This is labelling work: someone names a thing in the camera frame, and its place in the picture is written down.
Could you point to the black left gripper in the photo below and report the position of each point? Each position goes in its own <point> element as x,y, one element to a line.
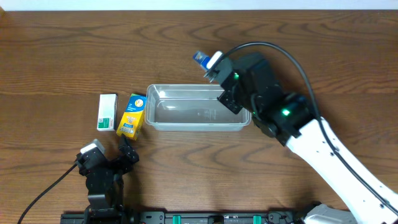
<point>111,163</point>

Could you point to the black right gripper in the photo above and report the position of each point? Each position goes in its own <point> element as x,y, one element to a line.
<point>230,101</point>

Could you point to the blue Kool Fever box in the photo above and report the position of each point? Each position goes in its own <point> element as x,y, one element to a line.
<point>202,59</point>

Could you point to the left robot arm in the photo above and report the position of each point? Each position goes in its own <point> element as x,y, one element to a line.
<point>104,177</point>

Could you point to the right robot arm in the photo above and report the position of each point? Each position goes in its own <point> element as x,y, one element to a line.
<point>300,127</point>

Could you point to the clear plastic container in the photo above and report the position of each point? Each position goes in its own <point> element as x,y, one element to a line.
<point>191,107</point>

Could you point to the yellow Woods syrup box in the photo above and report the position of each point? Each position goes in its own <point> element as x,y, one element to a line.
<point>133,117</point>

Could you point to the white green Panadol box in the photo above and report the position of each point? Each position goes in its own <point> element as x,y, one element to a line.
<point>107,112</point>

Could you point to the black mounting rail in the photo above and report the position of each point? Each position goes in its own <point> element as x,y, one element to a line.
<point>183,218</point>

